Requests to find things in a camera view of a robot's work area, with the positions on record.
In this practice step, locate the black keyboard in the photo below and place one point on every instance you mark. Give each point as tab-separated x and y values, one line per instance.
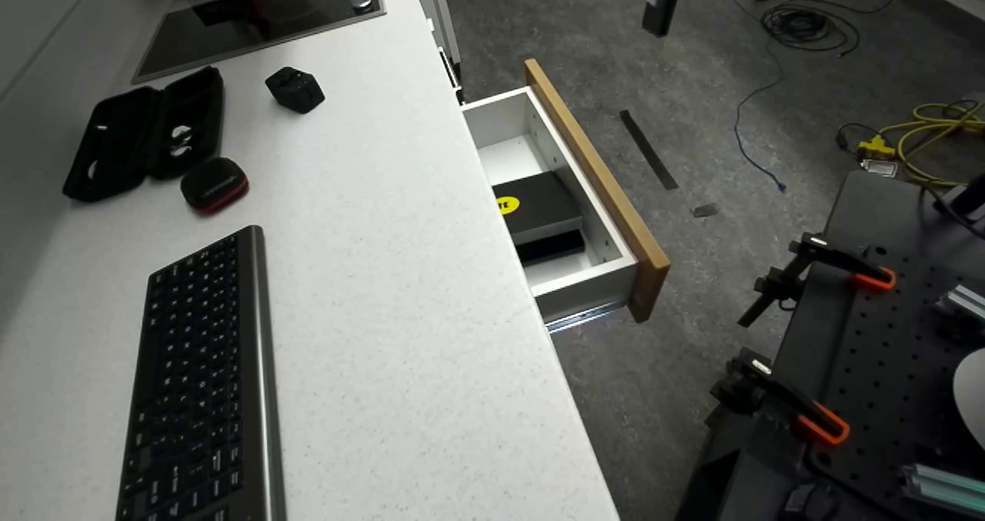
204	382

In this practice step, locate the black and orange clamp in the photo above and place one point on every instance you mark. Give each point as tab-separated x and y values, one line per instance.
777	398
839	263

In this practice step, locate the aluminium profile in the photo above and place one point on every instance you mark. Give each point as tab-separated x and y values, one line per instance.
946	489
963	303

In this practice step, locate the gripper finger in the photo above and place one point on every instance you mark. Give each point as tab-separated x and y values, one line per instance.
662	9

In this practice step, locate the white cabinet door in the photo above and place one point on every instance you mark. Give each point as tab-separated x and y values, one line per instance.
439	21

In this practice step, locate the open black zip case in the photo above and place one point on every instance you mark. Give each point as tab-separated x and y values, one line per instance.
146	132

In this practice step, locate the round black and red case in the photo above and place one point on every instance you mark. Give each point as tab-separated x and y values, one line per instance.
214	185

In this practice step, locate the black box with yellow sticker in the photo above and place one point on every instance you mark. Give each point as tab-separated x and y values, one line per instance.
539	205

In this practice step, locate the black strip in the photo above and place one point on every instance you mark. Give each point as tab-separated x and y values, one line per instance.
649	150

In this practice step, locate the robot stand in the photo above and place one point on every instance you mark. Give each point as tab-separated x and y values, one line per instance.
869	367

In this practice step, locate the yellow plug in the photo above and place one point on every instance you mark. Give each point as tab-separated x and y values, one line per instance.
876	148

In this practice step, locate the black glass cooktop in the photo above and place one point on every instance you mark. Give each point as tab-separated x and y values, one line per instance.
254	21

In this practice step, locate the small grey scrap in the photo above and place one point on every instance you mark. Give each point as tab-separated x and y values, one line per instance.
705	211

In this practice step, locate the black cube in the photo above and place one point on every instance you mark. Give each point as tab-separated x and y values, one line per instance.
295	90

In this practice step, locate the drawer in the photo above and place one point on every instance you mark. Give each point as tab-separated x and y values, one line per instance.
585	198

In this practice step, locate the flat black box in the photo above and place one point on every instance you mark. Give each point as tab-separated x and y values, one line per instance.
555	247

